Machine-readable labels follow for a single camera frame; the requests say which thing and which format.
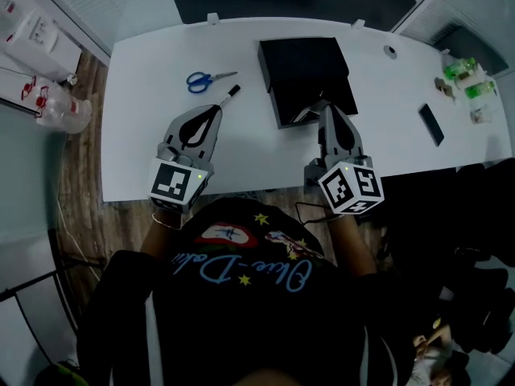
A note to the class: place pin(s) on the silver stapler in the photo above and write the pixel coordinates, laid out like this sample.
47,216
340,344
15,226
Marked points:
307,115

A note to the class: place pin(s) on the black marker pen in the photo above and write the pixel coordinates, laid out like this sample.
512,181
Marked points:
233,91

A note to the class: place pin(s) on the person's left forearm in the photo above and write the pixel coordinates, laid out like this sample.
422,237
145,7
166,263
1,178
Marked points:
161,241

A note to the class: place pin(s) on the small brown object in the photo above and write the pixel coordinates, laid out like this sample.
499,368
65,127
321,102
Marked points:
444,89

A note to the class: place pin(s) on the clear glass cup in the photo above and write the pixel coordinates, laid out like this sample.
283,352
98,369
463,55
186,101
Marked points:
482,115

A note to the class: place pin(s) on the clear water jug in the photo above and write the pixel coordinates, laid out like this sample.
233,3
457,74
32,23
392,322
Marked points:
72,117
50,95

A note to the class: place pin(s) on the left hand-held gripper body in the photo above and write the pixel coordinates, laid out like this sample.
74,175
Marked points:
171,183

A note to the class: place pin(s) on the white divider bracket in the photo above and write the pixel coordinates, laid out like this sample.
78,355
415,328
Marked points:
358,23
213,18

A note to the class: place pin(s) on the black metal frame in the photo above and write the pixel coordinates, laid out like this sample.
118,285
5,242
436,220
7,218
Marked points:
60,272

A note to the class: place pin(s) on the person's black printed shirt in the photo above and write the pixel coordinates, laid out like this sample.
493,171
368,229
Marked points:
241,328

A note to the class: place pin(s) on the black box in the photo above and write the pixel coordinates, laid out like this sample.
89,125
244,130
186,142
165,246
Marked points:
301,62

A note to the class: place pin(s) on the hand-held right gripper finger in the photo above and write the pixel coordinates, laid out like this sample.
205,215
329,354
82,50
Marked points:
359,151
326,135

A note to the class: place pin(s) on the person's right forearm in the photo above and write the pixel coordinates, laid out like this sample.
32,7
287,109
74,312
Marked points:
352,247

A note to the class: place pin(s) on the green drink bottle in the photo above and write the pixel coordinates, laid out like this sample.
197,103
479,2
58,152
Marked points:
460,67
480,90

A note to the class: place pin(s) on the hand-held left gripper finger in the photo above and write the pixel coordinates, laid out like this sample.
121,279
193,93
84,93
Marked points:
213,139
177,133

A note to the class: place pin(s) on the white water dispenser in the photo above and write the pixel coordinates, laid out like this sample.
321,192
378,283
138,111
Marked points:
44,50

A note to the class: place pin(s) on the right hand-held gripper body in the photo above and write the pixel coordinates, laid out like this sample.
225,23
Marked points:
346,187

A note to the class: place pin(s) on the black smartphone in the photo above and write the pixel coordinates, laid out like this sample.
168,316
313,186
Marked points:
431,125

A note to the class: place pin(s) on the black office chair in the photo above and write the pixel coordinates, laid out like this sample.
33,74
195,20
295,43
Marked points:
434,223

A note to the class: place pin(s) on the small white round object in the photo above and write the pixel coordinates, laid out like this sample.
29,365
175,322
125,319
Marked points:
72,79

